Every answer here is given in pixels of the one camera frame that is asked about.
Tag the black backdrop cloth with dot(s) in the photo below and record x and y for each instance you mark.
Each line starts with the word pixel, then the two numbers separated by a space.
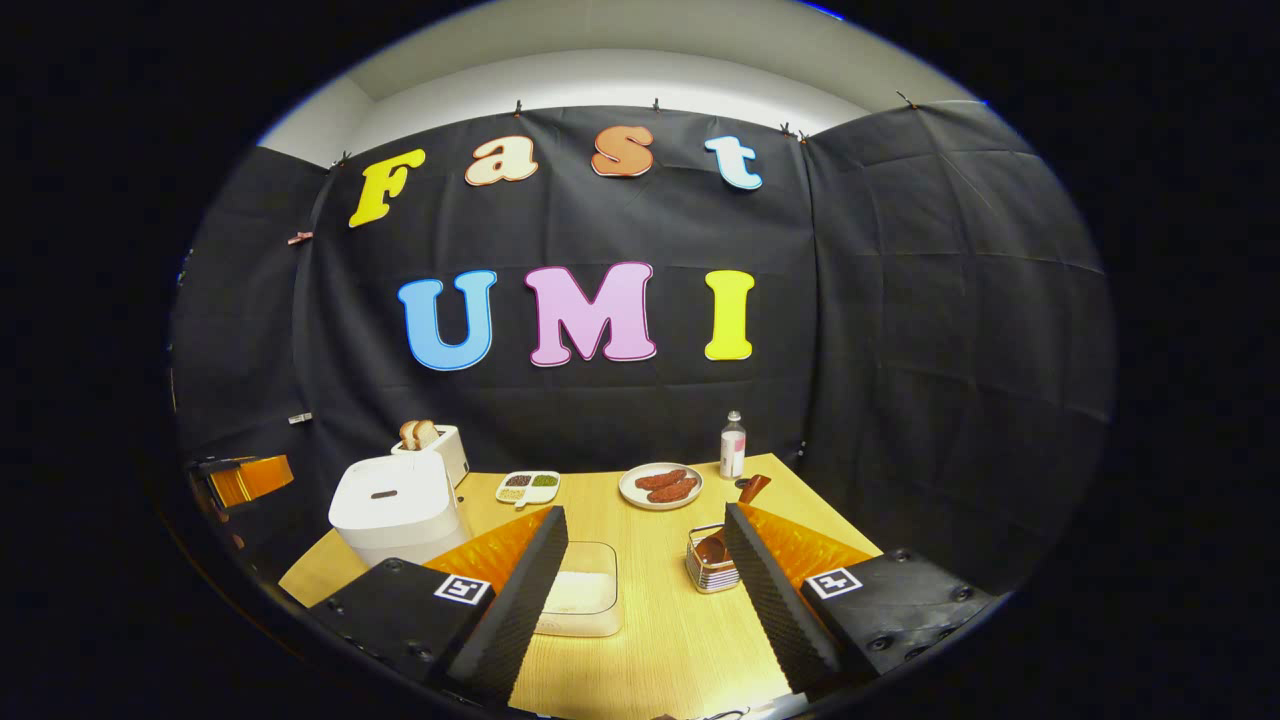
pixel 900 300

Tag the white rice cooker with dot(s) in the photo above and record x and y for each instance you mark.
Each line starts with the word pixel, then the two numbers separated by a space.
pixel 395 515

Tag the red-brown meat piece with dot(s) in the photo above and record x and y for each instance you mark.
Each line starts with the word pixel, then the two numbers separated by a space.
pixel 675 491
pixel 660 479

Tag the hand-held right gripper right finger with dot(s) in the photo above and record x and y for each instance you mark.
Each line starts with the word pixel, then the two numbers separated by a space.
pixel 775 600

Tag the small clear bottle pink label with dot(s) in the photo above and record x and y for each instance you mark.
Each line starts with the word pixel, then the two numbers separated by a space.
pixel 733 455

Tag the clear plastic box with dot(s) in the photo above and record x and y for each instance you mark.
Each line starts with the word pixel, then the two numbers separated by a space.
pixel 610 625

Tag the toasted bread slice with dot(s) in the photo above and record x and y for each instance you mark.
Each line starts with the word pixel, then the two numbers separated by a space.
pixel 427 434
pixel 407 435

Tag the brown wooden spoon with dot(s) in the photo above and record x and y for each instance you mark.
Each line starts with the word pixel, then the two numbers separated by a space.
pixel 712 550

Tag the white toaster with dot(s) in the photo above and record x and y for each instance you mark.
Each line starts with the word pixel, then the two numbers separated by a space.
pixel 452 460

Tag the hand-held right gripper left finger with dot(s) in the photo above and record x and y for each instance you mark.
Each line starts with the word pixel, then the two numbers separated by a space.
pixel 520 600

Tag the white round plate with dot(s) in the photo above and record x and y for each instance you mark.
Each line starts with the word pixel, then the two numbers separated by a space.
pixel 628 492

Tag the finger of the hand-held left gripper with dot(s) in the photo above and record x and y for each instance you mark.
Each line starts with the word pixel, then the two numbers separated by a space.
pixel 255 478

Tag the white divided bean dish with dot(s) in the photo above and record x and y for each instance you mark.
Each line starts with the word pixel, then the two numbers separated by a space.
pixel 528 490

